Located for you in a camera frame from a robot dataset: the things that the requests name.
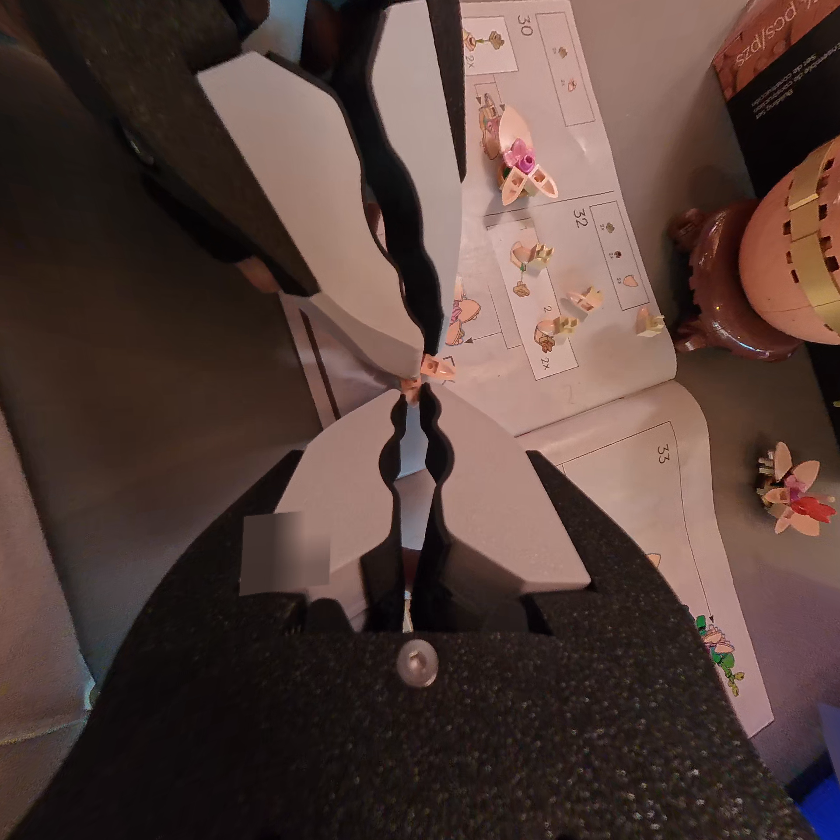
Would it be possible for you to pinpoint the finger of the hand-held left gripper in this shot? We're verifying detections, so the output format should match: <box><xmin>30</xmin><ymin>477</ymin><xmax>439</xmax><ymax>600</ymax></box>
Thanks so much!
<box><xmin>197</xmin><ymin>51</ymin><xmax>431</xmax><ymax>380</ymax></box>
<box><xmin>354</xmin><ymin>0</ymin><xmax>465</xmax><ymax>357</ymax></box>

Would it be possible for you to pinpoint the half-built peach pink flower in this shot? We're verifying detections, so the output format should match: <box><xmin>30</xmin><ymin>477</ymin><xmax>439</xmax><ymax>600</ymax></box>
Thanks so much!
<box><xmin>484</xmin><ymin>104</ymin><xmax>563</xmax><ymax>206</ymax></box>

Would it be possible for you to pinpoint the grey desk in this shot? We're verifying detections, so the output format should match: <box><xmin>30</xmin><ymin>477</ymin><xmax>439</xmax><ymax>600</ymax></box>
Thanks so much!
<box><xmin>0</xmin><ymin>0</ymin><xmax>840</xmax><ymax>795</ymax></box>

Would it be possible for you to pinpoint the black brick set box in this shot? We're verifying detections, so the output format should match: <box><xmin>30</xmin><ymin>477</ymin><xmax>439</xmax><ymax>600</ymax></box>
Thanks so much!
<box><xmin>712</xmin><ymin>0</ymin><xmax>840</xmax><ymax>427</ymax></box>

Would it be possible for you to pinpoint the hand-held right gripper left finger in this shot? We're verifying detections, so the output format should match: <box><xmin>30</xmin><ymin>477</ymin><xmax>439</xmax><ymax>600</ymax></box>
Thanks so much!
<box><xmin>276</xmin><ymin>387</ymin><xmax>408</xmax><ymax>589</ymax></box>

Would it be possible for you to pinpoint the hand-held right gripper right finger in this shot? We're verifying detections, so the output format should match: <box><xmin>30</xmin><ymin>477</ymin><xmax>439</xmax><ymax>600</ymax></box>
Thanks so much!
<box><xmin>420</xmin><ymin>384</ymin><xmax>592</xmax><ymax>596</ymax></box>

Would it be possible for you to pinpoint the peach brick pot gold band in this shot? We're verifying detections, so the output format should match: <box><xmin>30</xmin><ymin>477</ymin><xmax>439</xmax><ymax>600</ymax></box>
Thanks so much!
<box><xmin>738</xmin><ymin>140</ymin><xmax>840</xmax><ymax>347</ymax></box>

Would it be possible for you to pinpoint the open instruction booklet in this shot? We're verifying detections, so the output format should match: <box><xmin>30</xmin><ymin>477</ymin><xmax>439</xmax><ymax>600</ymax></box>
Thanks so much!
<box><xmin>279</xmin><ymin>0</ymin><xmax>775</xmax><ymax>739</ymax></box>

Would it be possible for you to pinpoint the blue plastic bin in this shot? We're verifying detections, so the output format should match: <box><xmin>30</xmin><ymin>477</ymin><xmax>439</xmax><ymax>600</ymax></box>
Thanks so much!
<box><xmin>797</xmin><ymin>701</ymin><xmax>840</xmax><ymax>821</ymax></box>

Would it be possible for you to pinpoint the peach flower with red piece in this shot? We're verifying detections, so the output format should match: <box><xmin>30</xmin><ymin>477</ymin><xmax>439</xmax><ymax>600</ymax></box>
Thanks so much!
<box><xmin>755</xmin><ymin>441</ymin><xmax>837</xmax><ymax>536</ymax></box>

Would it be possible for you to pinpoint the person's left hand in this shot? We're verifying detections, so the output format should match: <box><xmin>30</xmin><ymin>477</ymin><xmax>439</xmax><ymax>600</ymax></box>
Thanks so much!
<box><xmin>238</xmin><ymin>257</ymin><xmax>282</xmax><ymax>294</ymax></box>

